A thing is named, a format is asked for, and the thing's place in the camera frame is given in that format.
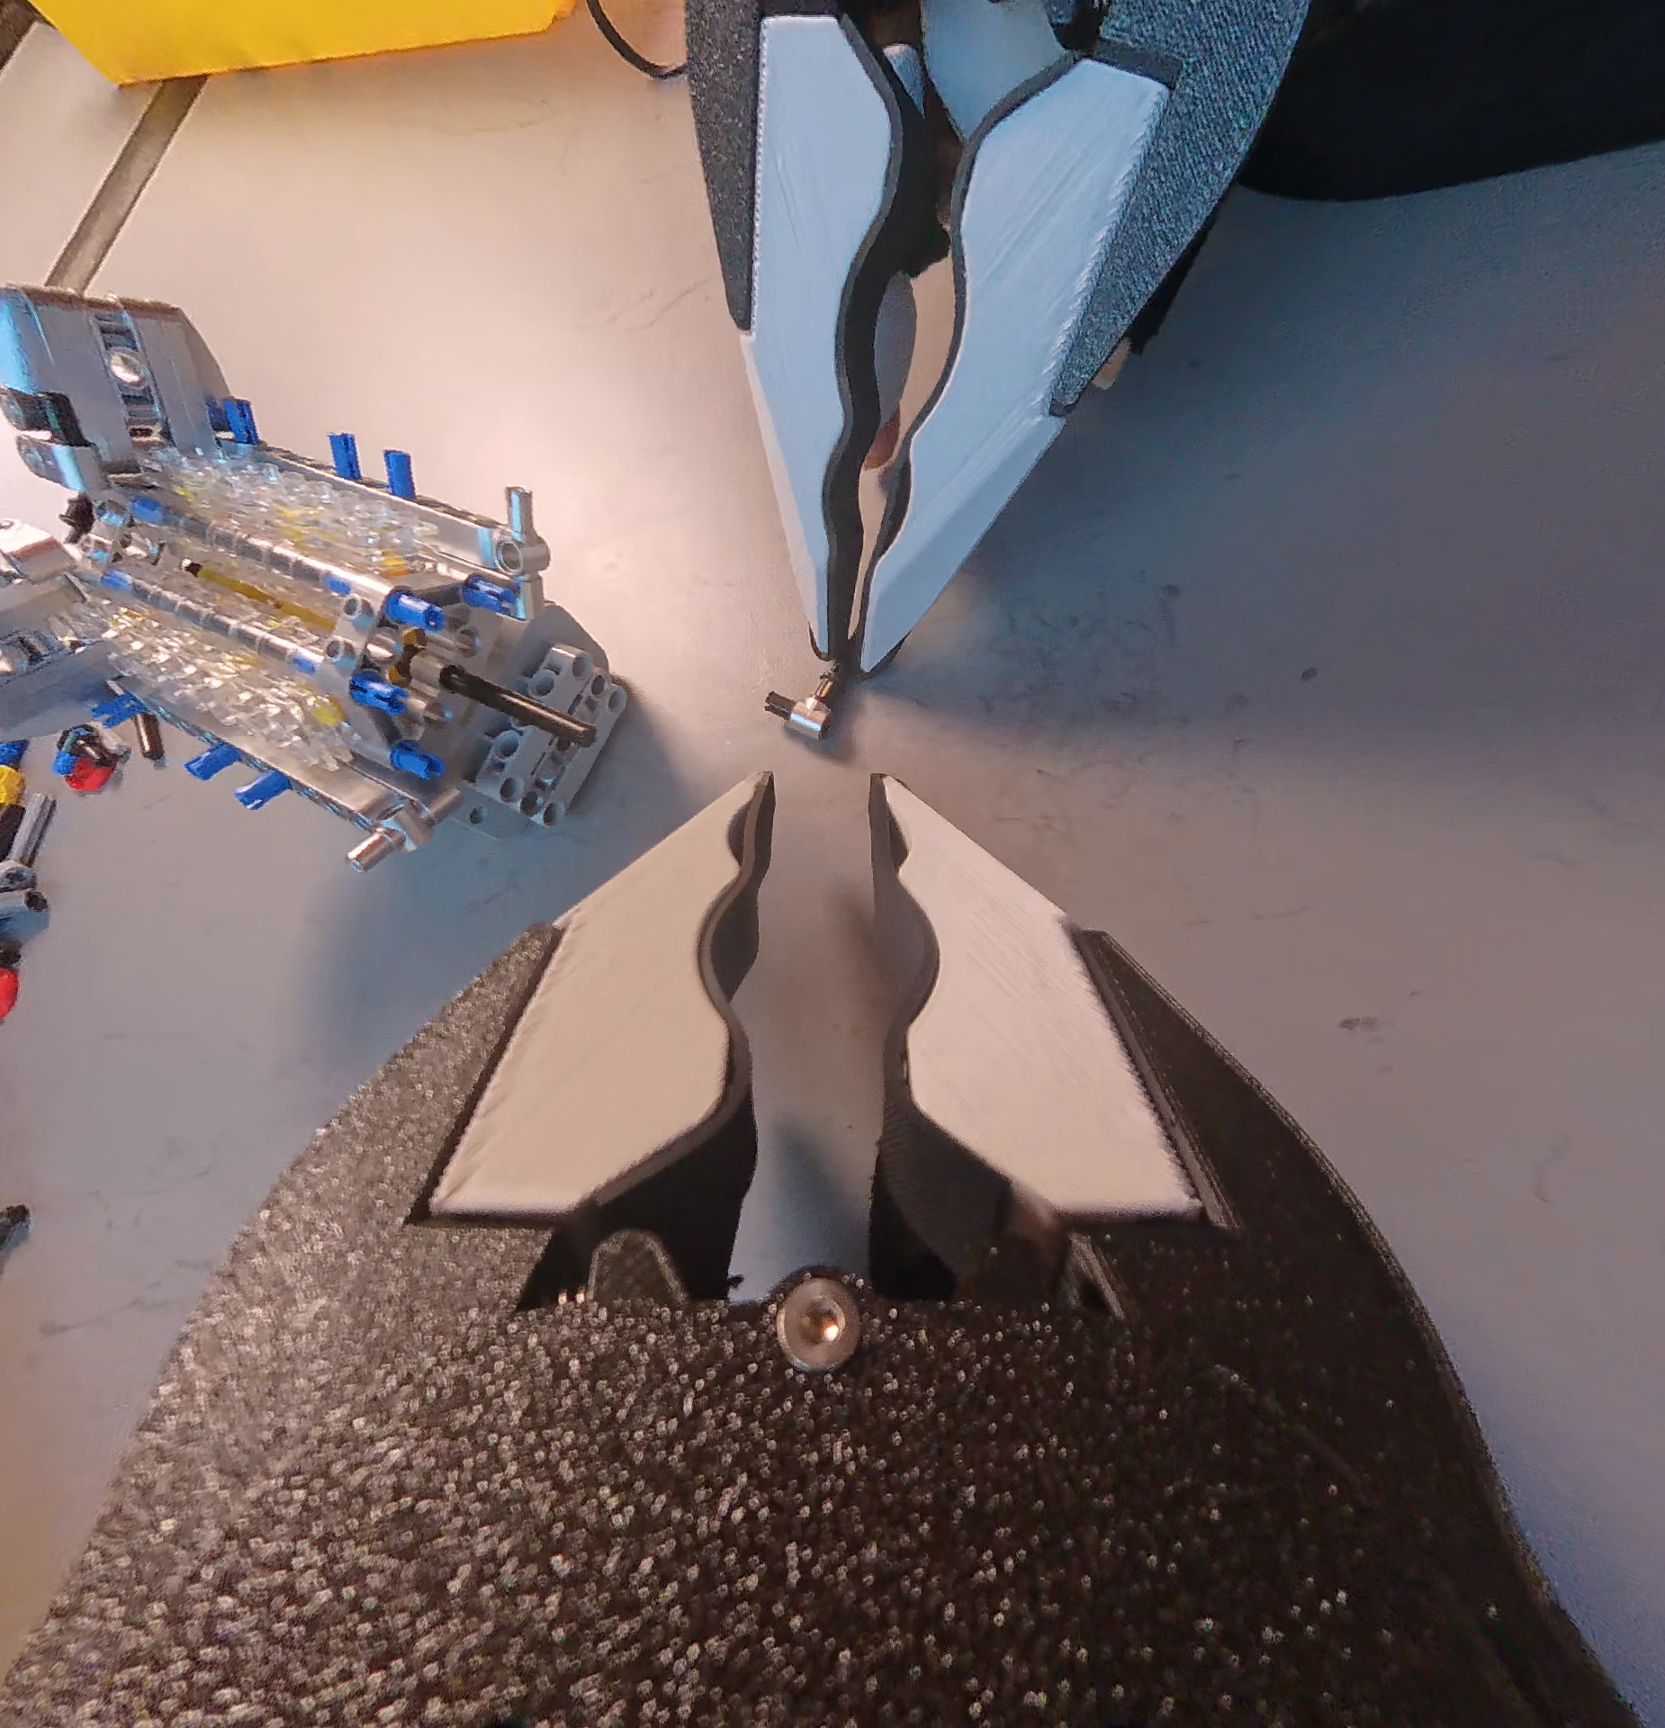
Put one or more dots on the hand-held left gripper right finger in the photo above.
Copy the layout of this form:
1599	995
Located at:
1044	1067

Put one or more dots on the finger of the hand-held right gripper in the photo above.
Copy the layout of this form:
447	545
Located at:
1035	297
819	243

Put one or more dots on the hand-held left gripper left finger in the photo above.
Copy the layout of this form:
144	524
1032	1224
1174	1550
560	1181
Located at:
603	1067

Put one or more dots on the toy engine model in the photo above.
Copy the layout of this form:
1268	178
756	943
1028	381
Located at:
294	594

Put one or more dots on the yellow plastic bin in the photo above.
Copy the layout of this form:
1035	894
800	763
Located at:
294	27

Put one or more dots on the scattered small coloured parts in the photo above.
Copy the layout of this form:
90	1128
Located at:
2	810

